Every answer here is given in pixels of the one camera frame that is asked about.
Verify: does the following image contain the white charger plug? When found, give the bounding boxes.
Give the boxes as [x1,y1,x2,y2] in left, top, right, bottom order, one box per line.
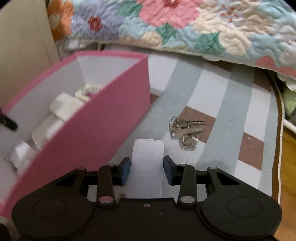
[8,141,36,173]

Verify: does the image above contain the cream remote with display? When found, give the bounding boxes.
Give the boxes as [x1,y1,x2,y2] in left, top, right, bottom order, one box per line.
[74,84,101,102]

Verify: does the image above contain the floral quilt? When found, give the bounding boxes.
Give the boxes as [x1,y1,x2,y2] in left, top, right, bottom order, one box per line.
[47,1,295,78]

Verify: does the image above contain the white power adapter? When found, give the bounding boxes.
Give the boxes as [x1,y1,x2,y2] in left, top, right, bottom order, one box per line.
[32,114,64,148]

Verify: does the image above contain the silver key bunch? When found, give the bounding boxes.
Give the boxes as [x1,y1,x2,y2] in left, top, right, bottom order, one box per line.
[168,116,205,151]

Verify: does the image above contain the green white cloth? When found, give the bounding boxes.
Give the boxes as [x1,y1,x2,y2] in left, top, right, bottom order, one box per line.
[280,78,296,135]

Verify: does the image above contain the beige cabinet panel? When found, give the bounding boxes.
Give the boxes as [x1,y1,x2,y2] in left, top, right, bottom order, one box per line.
[1,1,60,108]

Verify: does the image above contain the striped grey white rug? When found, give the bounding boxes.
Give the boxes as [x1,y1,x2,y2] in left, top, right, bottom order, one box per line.
[111,49,282,200]

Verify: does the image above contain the pink cardboard box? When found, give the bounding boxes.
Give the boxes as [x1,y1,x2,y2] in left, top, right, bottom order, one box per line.
[1,51,151,218]

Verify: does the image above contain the white remote pink label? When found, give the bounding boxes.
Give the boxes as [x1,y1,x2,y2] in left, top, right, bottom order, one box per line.
[49,92,84,122]

